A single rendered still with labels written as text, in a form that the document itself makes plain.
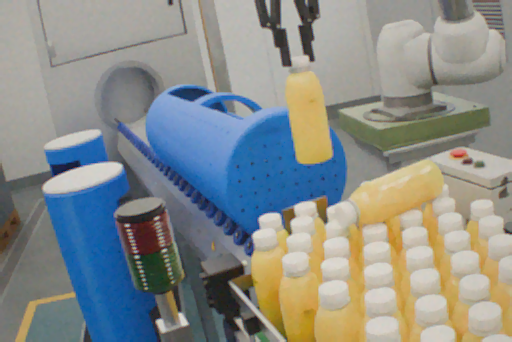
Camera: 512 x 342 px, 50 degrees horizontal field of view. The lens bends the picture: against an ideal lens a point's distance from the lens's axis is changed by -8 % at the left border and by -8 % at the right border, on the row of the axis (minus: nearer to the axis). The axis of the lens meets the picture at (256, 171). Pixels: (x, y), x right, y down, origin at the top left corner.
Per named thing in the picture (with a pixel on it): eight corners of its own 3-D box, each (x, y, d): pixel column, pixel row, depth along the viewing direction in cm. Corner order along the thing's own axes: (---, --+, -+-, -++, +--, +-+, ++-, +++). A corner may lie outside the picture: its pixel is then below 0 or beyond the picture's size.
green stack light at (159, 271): (177, 264, 75) (168, 229, 73) (190, 282, 69) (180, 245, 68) (130, 278, 73) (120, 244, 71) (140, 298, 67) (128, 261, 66)
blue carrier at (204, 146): (228, 157, 211) (219, 78, 204) (352, 227, 131) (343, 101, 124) (151, 172, 202) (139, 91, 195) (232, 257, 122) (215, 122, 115)
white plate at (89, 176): (62, 195, 167) (63, 199, 167) (137, 165, 184) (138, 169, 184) (31, 185, 187) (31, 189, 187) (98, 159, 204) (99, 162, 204)
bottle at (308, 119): (291, 160, 112) (274, 69, 107) (323, 151, 113) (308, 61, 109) (305, 167, 105) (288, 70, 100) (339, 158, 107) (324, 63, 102)
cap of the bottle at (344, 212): (349, 197, 90) (339, 201, 89) (359, 220, 89) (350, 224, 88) (340, 204, 94) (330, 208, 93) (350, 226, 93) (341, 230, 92)
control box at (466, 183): (464, 190, 122) (461, 144, 119) (529, 213, 103) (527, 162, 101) (429, 203, 119) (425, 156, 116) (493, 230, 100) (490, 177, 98)
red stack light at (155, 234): (168, 228, 73) (161, 200, 72) (180, 245, 68) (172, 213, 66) (120, 243, 71) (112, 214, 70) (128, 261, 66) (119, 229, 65)
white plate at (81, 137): (57, 136, 275) (58, 138, 275) (34, 151, 248) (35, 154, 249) (108, 126, 271) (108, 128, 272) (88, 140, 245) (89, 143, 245)
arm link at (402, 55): (390, 88, 184) (380, 21, 178) (444, 86, 174) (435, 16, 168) (374, 99, 171) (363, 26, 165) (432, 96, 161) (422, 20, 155)
